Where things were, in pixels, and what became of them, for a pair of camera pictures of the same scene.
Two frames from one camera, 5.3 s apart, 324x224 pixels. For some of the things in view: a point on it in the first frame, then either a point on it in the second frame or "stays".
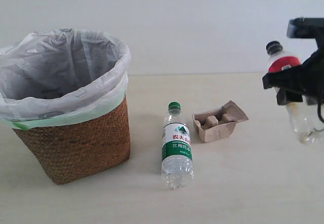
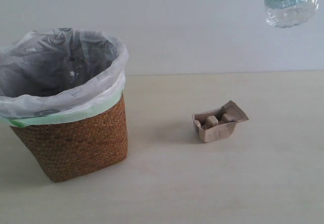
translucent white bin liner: [49, 76] stays
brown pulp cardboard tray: [219, 124] stays
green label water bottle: [177, 169] to [286, 12]
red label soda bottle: [303, 117] to [77, 69]
